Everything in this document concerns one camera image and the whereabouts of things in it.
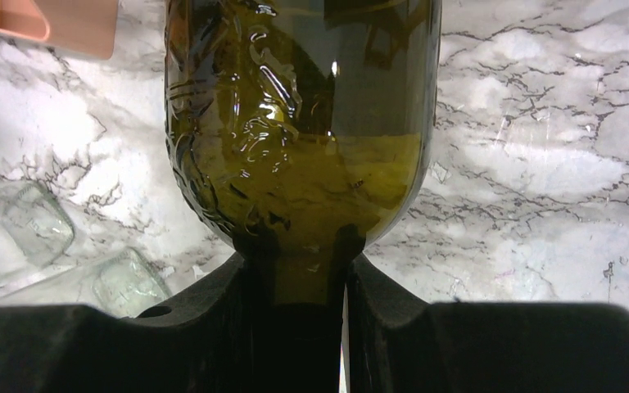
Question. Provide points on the orange plastic file organizer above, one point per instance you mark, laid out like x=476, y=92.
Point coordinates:
x=83, y=26

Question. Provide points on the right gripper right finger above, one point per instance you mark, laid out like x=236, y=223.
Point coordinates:
x=399, y=343

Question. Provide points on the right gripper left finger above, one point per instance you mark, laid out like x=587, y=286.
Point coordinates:
x=214, y=336

